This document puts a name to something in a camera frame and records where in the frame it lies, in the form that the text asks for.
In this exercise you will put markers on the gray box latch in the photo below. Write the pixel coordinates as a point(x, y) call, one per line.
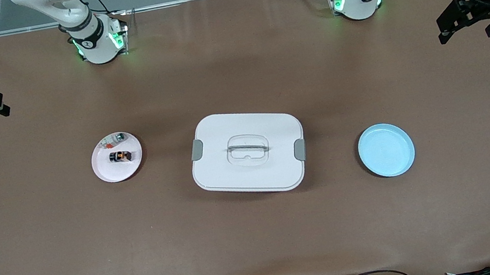
point(299, 150)
point(197, 150)

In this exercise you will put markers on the orange and black switch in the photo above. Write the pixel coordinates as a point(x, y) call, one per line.
point(120, 156)

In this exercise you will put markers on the small white component on plate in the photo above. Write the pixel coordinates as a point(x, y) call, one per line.
point(106, 143)

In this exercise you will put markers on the white lidded storage box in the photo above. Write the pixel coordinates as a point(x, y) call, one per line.
point(251, 176)

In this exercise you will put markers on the light blue round plate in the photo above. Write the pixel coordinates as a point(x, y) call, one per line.
point(386, 150)

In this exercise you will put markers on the brown table mat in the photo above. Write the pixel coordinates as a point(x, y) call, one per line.
point(261, 243)

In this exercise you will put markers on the pink round plate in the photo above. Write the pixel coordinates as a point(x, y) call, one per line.
point(115, 170)

